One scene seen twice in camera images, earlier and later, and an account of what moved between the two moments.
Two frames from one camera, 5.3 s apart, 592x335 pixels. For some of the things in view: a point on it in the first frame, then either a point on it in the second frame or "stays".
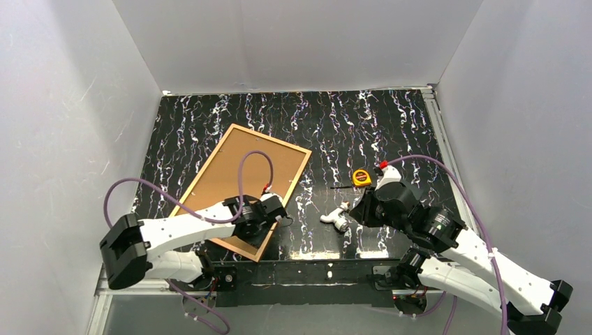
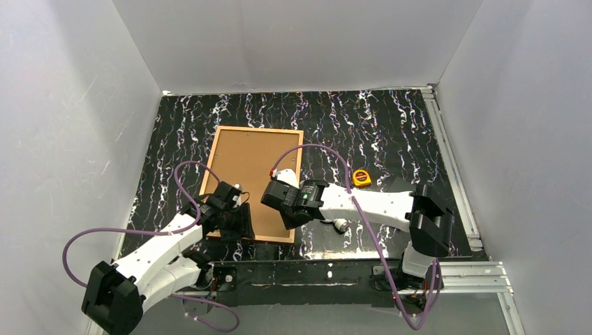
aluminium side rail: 448,154 stays
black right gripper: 364,211 to 276,199
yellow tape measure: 361,177 stays
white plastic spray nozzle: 338,217 stays
